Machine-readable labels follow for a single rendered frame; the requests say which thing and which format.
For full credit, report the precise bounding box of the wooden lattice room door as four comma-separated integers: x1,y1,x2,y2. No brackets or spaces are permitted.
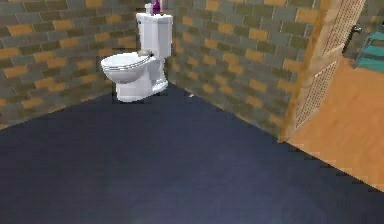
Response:
278,0,368,142

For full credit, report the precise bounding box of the white toilet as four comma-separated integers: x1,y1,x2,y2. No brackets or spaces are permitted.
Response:
100,12,174,103

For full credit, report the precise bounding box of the teal shelf unit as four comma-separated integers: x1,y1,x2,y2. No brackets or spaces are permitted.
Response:
354,31,384,74

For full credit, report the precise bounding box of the black door handle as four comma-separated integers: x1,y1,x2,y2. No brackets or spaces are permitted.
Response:
342,25,363,55

